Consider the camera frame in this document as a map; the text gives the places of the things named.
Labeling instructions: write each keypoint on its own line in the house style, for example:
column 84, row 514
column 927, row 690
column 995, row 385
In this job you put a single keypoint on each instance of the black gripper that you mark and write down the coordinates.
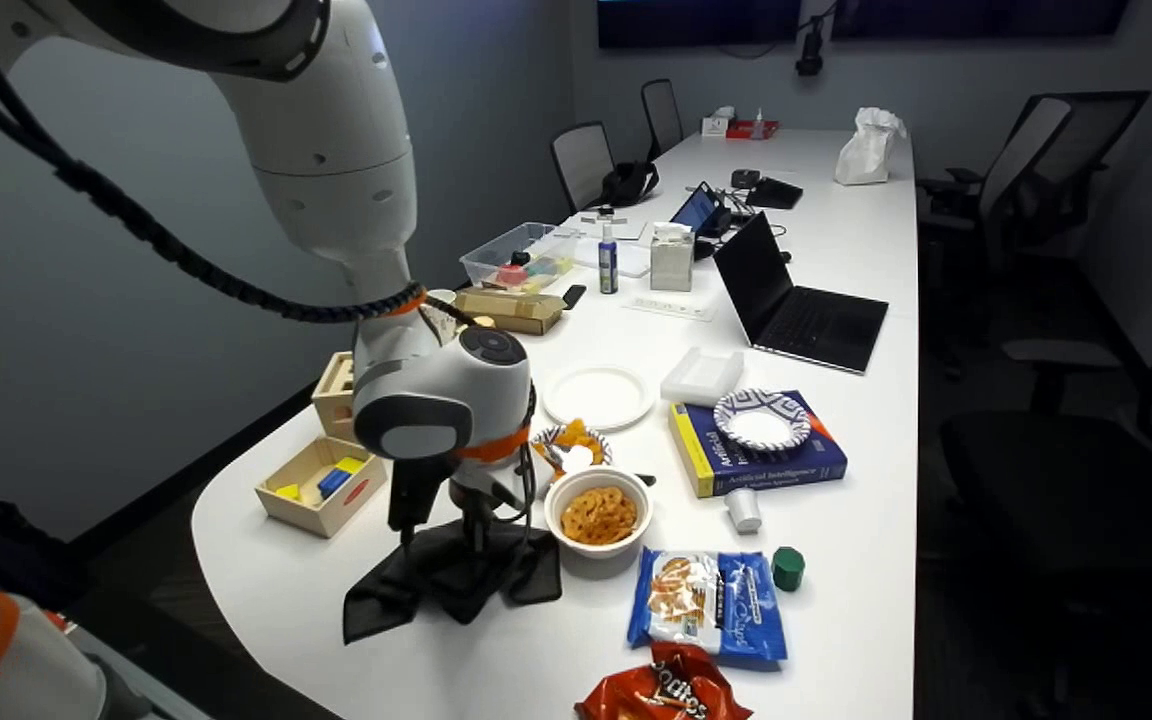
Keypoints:
column 475, row 484

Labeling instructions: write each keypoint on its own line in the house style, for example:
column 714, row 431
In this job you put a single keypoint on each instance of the black towel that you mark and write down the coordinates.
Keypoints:
column 458, row 573

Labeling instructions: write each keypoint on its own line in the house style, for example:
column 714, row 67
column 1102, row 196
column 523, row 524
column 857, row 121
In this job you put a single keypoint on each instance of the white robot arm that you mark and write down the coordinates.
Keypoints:
column 325, row 128

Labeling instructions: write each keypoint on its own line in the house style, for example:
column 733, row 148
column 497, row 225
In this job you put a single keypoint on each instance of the wooden tray with blocks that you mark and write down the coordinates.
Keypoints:
column 322, row 484

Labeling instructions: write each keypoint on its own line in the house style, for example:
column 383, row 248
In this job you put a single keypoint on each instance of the wooden shape sorter cube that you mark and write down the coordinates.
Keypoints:
column 333, row 398

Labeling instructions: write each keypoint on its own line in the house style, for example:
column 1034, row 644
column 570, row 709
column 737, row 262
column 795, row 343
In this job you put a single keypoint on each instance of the small bowl of snacks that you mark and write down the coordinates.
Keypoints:
column 570, row 448

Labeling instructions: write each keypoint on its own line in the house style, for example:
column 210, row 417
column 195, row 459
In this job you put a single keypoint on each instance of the white bowl of pasta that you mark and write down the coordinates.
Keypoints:
column 598, row 516

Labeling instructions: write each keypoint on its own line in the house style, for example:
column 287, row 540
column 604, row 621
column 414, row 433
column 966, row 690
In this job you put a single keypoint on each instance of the brown cardboard box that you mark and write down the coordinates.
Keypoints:
column 519, row 313

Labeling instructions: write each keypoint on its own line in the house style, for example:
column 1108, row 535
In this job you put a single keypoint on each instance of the white paper plate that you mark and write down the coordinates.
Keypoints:
column 602, row 398

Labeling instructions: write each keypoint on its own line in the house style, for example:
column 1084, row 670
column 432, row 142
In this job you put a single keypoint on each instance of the clear plastic container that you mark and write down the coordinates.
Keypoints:
column 523, row 258

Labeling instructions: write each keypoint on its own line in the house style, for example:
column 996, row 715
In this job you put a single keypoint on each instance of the small spray bottle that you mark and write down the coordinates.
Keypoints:
column 610, row 262

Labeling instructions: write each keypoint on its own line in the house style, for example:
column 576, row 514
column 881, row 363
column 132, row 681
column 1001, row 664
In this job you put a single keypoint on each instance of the blue and yellow book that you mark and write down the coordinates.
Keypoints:
column 717, row 464

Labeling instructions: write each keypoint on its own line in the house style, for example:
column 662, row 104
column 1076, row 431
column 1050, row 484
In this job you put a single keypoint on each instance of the small white cup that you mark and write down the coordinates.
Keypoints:
column 742, row 514

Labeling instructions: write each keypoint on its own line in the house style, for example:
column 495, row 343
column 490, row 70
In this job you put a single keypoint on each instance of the red chip bag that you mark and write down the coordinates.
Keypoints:
column 681, row 681

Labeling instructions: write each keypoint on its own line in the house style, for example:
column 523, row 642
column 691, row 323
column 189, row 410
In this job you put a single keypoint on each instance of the blue snack bag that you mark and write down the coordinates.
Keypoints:
column 717, row 602

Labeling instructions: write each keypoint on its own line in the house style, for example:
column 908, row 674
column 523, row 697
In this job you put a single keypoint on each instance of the white tissue box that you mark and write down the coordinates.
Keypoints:
column 668, row 258

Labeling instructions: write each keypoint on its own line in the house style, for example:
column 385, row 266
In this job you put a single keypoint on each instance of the blue patterned bowl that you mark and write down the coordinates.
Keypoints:
column 762, row 420

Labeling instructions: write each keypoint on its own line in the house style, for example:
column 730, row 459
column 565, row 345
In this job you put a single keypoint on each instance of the black headphones bag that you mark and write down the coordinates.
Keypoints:
column 630, row 183

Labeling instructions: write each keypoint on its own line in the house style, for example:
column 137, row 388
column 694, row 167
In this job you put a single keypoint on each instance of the grey office chair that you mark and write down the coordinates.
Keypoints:
column 662, row 114
column 583, row 161

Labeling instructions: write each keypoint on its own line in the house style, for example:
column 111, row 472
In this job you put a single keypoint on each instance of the green bottle cap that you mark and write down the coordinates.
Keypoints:
column 784, row 568

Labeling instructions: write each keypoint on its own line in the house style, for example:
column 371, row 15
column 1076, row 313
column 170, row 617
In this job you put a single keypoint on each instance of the blue tablet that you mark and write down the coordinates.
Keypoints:
column 707, row 215

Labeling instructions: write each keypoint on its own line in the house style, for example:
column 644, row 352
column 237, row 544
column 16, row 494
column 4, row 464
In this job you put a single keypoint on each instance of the black laptop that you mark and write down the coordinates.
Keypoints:
column 789, row 317

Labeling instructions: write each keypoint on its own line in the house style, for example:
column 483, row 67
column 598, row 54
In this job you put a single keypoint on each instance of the far grey office chair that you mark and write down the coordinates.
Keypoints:
column 662, row 114

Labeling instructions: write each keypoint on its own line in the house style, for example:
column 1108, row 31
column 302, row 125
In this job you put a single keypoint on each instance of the red and white box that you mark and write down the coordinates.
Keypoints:
column 730, row 125

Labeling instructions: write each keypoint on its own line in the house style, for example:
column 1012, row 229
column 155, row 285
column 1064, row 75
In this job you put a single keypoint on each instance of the white plastic bag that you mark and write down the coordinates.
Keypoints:
column 865, row 153

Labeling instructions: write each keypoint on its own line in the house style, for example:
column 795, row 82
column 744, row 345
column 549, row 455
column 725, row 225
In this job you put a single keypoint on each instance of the black webcam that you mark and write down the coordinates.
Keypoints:
column 810, row 57

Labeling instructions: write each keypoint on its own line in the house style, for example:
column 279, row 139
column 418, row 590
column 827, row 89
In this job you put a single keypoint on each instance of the black office chair right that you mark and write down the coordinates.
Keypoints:
column 1042, row 177

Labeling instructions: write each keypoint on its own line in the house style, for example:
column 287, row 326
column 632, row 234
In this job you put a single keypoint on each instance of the near office chair right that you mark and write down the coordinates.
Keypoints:
column 1064, row 494

